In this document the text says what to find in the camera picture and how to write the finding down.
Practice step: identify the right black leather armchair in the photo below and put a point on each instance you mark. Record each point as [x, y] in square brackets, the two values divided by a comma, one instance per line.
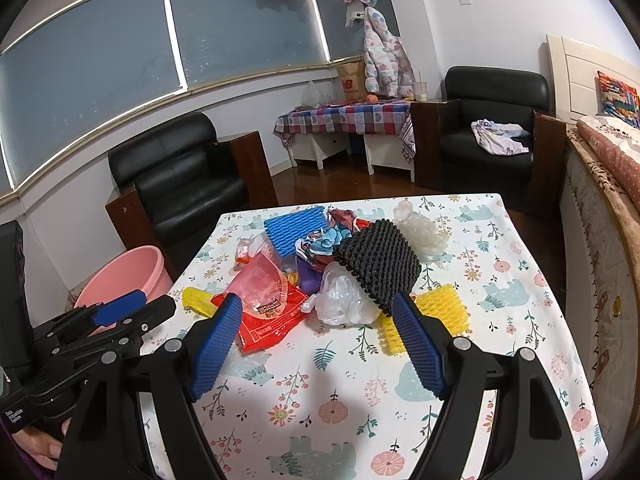
[448, 158]

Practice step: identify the plaid covered side table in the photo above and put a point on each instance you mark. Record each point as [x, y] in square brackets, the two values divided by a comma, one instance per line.
[319, 133]

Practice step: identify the red snack wrapper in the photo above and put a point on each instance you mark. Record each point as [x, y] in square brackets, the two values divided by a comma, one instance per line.
[256, 335]

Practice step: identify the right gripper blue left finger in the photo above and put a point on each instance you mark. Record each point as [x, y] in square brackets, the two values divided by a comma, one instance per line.
[210, 341]

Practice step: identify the pink plastic bucket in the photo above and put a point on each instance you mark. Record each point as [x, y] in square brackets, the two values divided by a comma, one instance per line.
[140, 268]

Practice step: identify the blue foam fruit net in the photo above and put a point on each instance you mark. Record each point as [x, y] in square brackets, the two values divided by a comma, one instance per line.
[284, 231]

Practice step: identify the bed with patterned cover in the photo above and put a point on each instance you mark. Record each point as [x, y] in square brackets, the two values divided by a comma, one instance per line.
[600, 216]

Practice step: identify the pink translucent plastic bag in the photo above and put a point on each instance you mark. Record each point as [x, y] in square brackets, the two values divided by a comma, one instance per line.
[260, 279]

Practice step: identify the colourful crumpled wrapper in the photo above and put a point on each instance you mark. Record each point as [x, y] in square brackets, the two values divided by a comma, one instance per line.
[316, 248]

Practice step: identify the clear bag on side table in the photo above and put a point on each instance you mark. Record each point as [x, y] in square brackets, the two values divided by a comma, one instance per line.
[312, 97]

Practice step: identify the floral patterned tablecloth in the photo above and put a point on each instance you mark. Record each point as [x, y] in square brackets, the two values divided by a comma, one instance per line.
[331, 403]

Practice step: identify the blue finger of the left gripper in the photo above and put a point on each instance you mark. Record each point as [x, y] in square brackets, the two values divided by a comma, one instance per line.
[119, 308]

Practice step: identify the cup with straws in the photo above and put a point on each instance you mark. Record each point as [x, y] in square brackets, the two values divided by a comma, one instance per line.
[420, 89]

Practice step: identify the yellow foam fruit net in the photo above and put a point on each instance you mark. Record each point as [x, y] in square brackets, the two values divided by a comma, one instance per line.
[443, 303]

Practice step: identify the floral padded jacket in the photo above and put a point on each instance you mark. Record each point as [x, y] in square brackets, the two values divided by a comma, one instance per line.
[387, 68]

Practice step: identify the colourful pillow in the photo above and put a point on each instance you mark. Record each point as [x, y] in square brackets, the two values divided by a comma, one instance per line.
[619, 99]

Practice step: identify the white wooden headboard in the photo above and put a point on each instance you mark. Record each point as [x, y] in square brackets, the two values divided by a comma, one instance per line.
[575, 67]

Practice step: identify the small yellow wrapper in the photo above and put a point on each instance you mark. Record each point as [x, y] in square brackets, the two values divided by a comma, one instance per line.
[198, 301]

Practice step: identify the black foam fruit net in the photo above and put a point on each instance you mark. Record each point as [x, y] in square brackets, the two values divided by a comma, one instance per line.
[382, 261]

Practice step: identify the black leather armchair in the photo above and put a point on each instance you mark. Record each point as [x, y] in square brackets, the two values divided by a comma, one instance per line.
[175, 181]
[448, 158]

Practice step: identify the purple wrapper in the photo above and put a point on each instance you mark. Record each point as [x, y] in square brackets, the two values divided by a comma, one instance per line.
[310, 275]

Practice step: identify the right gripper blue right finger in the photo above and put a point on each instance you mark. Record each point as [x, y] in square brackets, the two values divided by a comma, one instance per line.
[426, 341]

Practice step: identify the cloth on right armchair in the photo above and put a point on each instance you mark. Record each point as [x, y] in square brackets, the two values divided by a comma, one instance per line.
[500, 139]

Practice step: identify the left hand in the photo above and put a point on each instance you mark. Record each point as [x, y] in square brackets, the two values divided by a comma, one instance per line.
[44, 449]

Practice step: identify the brown paper bag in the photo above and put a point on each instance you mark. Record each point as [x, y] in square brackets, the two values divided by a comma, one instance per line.
[352, 81]

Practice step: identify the clear crumpled plastic bag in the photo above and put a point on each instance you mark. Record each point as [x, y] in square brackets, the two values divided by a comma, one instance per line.
[422, 234]

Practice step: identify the white plastic bag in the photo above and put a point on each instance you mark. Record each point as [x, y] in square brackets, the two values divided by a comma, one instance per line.
[341, 301]

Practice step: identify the left black leather armchair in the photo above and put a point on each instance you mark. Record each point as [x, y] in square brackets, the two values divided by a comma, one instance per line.
[175, 181]

